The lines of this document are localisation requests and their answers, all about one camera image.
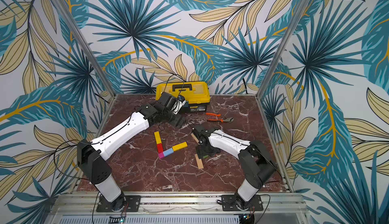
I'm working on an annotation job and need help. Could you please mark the aluminium front rail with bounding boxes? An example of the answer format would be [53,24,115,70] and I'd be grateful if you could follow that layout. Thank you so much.
[45,192,314,224]

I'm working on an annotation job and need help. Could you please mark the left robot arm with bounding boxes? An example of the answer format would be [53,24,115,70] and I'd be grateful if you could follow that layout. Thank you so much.
[77,92,186,212]

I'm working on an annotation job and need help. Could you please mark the large orange-handled pliers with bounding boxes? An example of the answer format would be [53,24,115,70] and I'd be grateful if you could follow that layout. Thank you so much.
[206,112,234,123]

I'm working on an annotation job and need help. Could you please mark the light blue block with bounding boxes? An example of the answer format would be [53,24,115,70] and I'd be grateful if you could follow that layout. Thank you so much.
[163,148,174,157]

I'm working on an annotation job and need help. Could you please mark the yellow block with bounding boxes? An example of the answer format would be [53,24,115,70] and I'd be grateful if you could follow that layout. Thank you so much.
[154,132,162,145]
[172,142,188,152]

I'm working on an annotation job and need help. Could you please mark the red block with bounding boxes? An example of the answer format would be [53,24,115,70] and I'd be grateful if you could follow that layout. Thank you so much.
[157,144,164,154]

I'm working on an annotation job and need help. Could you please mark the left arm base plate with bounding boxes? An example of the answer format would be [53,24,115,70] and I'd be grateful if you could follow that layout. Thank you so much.
[96,195,141,213]

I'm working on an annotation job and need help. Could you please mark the yellow black toolbox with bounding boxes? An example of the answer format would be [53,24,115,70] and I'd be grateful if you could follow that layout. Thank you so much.
[156,81,210,113]

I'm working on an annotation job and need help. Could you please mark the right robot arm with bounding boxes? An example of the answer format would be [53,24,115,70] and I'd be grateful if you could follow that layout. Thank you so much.
[192,124,278,205]

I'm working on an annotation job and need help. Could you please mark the natural wood block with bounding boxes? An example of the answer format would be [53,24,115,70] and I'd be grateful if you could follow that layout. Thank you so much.
[194,154,204,169]
[190,133,200,145]

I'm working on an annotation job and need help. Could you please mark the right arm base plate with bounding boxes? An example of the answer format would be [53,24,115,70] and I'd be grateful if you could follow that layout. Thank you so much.
[220,194,264,211]

